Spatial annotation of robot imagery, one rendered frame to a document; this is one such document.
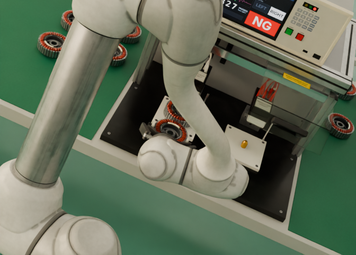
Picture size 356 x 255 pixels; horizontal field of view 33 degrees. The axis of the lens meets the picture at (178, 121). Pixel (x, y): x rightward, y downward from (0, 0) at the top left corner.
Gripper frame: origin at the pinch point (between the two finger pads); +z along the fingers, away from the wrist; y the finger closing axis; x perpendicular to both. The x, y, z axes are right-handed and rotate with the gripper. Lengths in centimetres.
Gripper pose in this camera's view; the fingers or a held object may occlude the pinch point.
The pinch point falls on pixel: (169, 134)
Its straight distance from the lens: 190.2
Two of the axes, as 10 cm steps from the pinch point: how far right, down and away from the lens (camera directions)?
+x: -4.1, 8.9, 1.9
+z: 0.8, -1.7, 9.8
